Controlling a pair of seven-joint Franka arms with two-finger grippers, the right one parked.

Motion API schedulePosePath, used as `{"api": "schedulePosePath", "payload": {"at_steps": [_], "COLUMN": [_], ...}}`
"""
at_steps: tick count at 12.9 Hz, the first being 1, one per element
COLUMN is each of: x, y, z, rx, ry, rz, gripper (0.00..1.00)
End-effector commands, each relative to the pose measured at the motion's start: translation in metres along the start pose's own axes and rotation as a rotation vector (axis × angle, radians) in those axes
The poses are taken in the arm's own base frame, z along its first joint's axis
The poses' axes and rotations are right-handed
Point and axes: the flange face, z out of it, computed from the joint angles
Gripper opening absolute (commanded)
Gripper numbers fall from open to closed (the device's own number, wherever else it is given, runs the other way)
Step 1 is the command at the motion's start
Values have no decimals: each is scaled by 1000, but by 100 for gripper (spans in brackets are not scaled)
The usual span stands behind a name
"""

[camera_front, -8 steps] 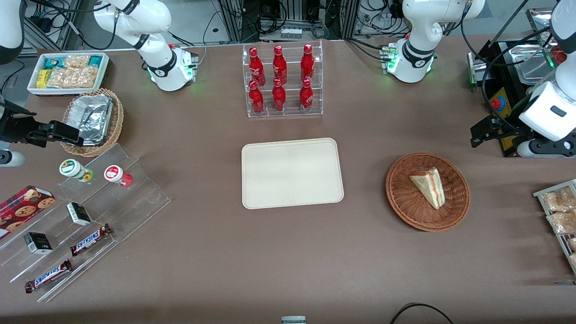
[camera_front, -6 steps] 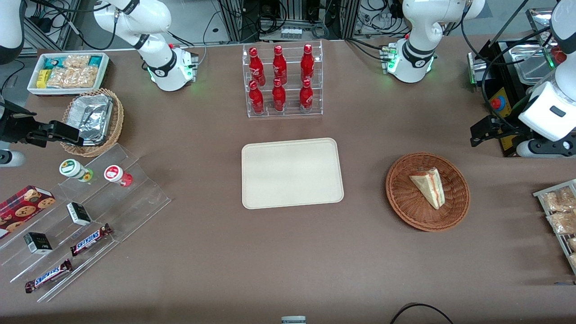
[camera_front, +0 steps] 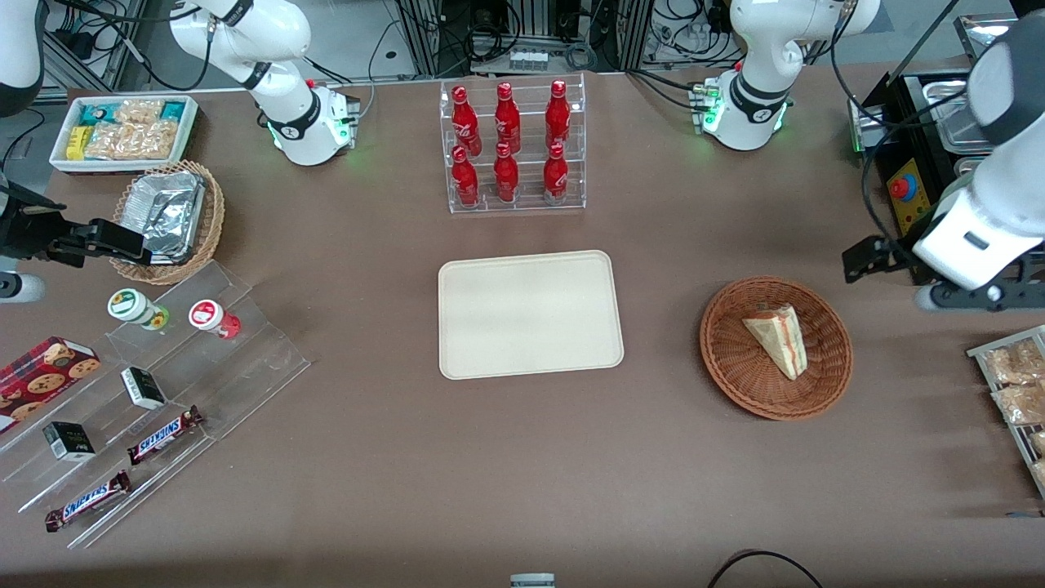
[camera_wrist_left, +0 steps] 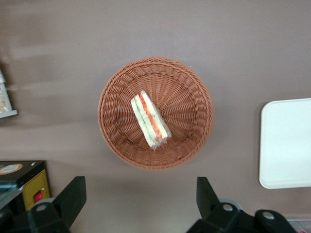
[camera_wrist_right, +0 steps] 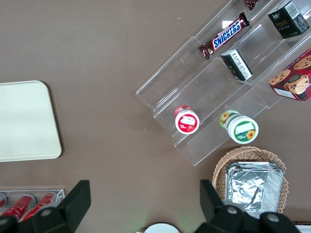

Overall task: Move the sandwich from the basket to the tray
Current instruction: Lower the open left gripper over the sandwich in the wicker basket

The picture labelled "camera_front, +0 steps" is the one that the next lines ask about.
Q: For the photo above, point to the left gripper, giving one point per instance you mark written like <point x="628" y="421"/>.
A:
<point x="890" y="254"/>

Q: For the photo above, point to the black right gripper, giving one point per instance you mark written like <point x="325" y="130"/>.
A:
<point x="24" y="229"/>

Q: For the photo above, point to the triangular sandwich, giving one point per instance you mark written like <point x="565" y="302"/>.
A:
<point x="780" y="343"/>

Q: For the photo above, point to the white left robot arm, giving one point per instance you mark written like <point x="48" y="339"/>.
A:
<point x="751" y="98"/>

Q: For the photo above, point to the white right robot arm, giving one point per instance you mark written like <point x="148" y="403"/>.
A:
<point x="302" y="122"/>

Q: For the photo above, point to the silver foil tray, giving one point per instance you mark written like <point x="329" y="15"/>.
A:
<point x="167" y="212"/>

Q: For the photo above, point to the tan wicker basket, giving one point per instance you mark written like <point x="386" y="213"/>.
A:
<point x="214" y="212"/>

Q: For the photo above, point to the round brown wicker basket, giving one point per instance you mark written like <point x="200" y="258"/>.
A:
<point x="735" y="367"/>

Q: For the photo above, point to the beige plastic tray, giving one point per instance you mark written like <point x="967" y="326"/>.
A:
<point x="531" y="314"/>

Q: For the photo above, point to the red emergency button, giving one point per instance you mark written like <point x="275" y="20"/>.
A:
<point x="901" y="188"/>

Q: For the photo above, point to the green lid cup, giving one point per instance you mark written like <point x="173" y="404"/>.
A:
<point x="131" y="306"/>

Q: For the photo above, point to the yellow snack pack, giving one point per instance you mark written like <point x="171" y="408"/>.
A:
<point x="77" y="143"/>

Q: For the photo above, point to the large clear cracker bag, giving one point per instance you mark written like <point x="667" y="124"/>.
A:
<point x="135" y="140"/>

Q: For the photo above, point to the steel food pan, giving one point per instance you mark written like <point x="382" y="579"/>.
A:
<point x="951" y="131"/>
<point x="967" y="166"/>

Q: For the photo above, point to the teal snack pack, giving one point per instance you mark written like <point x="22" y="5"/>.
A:
<point x="174" y="110"/>
<point x="94" y="113"/>

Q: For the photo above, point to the black food warmer cabinet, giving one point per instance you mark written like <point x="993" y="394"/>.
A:
<point x="902" y="122"/>

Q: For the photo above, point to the red lid cup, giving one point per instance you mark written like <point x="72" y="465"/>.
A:
<point x="208" y="315"/>

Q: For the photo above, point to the small clear cracker bag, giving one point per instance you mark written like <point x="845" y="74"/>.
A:
<point x="139" y="110"/>

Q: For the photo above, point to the red cookie box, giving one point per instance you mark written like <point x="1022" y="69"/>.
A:
<point x="41" y="380"/>

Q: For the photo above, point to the small black box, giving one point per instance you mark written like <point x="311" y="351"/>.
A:
<point x="144" y="388"/>
<point x="69" y="441"/>

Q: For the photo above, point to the white rectangular snack bin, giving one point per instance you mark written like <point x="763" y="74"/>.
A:
<point x="189" y="122"/>

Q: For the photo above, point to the clear bag of pastry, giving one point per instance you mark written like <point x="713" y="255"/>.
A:
<point x="1020" y="404"/>
<point x="1016" y="363"/>

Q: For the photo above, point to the clear acrylic stepped shelf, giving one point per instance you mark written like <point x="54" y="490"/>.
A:
<point x="245" y="359"/>

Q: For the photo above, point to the snickers chocolate bar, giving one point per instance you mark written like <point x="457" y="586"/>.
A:
<point x="88" y="501"/>
<point x="163" y="435"/>

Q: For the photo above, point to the red cola bottle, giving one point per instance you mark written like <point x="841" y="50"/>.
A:
<point x="464" y="178"/>
<point x="507" y="116"/>
<point x="505" y="175"/>
<point x="465" y="118"/>
<point x="556" y="175"/>
<point x="558" y="113"/>

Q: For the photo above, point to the clear acrylic bottle rack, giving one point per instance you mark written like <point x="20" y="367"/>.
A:
<point x="528" y="208"/>

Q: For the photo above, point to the white power strip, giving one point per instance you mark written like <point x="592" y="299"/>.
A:
<point x="528" y="60"/>

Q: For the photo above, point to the grey device edge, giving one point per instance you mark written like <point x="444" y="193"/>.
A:
<point x="532" y="581"/>

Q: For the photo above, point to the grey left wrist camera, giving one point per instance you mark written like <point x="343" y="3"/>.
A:
<point x="924" y="299"/>

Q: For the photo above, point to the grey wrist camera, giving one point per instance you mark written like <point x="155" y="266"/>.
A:
<point x="924" y="299"/>
<point x="24" y="288"/>

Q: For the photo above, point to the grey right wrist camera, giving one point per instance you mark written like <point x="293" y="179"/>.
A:
<point x="24" y="288"/>

